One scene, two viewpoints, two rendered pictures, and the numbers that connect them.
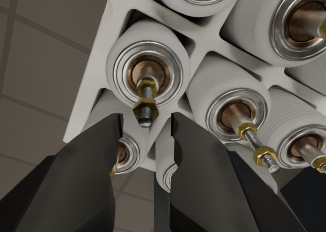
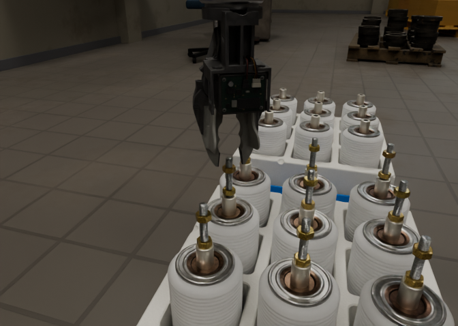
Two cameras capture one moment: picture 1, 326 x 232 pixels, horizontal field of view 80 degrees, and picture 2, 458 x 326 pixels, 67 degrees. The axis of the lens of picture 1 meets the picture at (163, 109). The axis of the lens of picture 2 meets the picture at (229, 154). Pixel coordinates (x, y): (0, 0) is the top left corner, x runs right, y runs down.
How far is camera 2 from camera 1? 0.54 m
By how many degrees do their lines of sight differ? 93
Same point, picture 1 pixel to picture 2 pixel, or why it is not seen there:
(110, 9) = (195, 230)
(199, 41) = (264, 232)
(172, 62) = (242, 202)
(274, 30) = (293, 186)
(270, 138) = (356, 240)
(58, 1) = (131, 308)
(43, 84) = not seen: outside the picture
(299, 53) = (317, 191)
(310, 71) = (354, 221)
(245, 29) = (285, 205)
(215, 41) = not seen: hidden behind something
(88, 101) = not seen: hidden behind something
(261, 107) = (319, 214)
